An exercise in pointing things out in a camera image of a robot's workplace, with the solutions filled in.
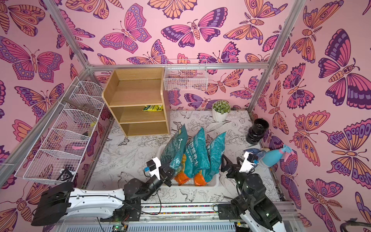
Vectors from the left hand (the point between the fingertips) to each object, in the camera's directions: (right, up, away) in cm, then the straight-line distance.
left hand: (178, 160), depth 63 cm
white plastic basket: (+17, -15, +11) cm, 25 cm away
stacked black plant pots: (+48, +11, +29) cm, 57 cm away
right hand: (+24, 0, +5) cm, 24 cm away
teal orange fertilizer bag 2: (+9, -1, +7) cm, 11 cm away
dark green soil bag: (-3, +2, +4) cm, 5 cm away
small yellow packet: (-19, +26, +31) cm, 45 cm away
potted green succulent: (+27, +26, +37) cm, 53 cm away
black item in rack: (-55, -8, +5) cm, 55 cm away
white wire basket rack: (-61, +7, +11) cm, 62 cm away
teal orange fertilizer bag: (+17, +4, +5) cm, 18 cm away
